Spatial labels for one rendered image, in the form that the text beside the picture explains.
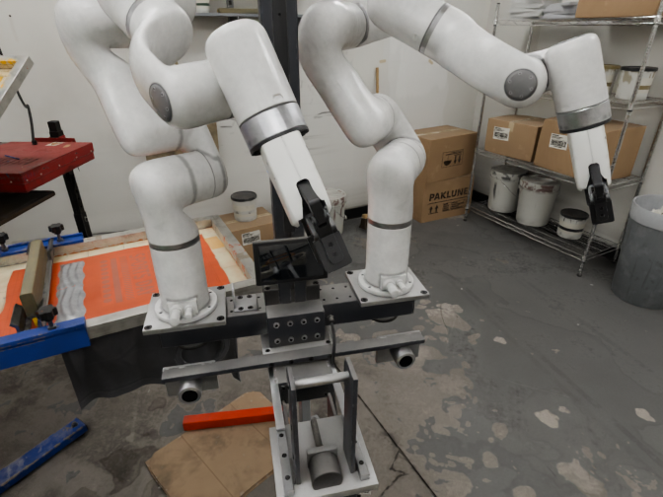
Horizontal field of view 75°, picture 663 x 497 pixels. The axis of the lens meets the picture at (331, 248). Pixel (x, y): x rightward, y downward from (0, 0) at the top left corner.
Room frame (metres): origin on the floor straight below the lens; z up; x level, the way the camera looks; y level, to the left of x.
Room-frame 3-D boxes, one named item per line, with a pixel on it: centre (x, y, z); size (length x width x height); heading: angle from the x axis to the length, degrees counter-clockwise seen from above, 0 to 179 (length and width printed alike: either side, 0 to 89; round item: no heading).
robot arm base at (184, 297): (0.73, 0.30, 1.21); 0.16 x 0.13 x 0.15; 13
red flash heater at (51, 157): (2.10, 1.55, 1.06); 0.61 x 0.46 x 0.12; 178
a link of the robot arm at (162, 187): (0.76, 0.30, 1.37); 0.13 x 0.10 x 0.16; 136
